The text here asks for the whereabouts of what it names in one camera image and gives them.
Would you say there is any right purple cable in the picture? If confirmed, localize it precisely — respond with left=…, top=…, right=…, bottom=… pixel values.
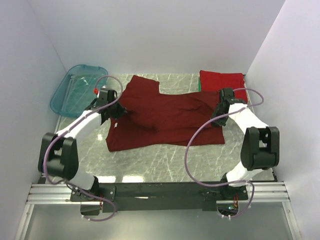
left=184, top=87, right=265, bottom=221

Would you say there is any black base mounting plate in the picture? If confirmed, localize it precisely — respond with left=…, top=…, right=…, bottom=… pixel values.
left=69, top=181, right=249, bottom=216

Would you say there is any blue transparent plastic bin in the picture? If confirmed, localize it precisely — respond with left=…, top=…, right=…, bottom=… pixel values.
left=50, top=64, right=108, bottom=118

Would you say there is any purple cable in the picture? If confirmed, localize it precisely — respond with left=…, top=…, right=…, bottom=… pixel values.
left=42, top=74, right=124, bottom=223
left=184, top=87, right=265, bottom=221

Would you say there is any dark red t-shirt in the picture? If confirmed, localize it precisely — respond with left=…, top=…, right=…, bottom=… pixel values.
left=106, top=75, right=219, bottom=152

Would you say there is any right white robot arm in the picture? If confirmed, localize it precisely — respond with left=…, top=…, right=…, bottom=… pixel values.
left=210, top=87, right=280, bottom=200

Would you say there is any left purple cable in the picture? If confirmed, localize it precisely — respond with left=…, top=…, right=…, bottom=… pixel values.
left=42, top=74, right=124, bottom=223

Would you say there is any aluminium frame rail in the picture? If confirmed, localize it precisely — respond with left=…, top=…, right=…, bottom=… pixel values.
left=26, top=182, right=291, bottom=205

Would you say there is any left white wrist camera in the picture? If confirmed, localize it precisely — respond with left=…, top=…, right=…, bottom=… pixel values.
left=93, top=88, right=103, bottom=99

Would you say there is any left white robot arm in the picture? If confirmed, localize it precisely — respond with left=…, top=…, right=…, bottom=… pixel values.
left=37, top=87, right=127, bottom=201

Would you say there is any folded red t-shirt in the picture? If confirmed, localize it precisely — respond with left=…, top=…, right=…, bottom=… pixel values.
left=197, top=70, right=245, bottom=106

